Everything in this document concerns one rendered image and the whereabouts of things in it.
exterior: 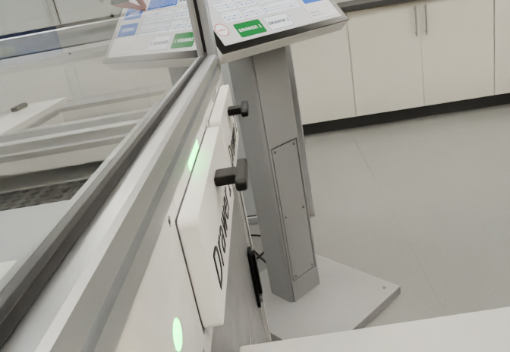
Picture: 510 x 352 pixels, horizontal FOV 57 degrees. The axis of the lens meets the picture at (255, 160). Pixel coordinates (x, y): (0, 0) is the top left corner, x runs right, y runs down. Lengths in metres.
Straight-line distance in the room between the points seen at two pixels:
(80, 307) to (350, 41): 3.35
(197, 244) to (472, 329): 0.27
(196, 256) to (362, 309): 1.34
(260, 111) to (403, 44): 2.25
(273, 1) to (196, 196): 1.07
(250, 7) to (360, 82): 2.26
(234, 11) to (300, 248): 0.84
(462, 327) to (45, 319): 0.40
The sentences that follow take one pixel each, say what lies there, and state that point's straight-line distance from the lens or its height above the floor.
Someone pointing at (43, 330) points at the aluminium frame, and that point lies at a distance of 0.19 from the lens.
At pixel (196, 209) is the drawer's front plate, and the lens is 0.40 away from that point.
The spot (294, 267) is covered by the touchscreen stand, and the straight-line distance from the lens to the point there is 1.70.
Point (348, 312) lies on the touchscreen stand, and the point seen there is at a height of 0.03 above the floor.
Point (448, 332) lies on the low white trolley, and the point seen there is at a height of 0.76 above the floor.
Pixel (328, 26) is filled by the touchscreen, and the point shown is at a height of 0.96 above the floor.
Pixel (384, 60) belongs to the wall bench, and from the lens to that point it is 3.56.
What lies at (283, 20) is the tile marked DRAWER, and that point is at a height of 1.00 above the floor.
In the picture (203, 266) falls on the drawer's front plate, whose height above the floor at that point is 0.88.
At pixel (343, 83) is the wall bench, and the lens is 3.54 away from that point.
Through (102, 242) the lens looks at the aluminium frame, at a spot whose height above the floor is 0.99.
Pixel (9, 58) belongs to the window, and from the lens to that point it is 0.23.
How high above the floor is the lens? 1.09
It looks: 19 degrees down
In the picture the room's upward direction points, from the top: 10 degrees counter-clockwise
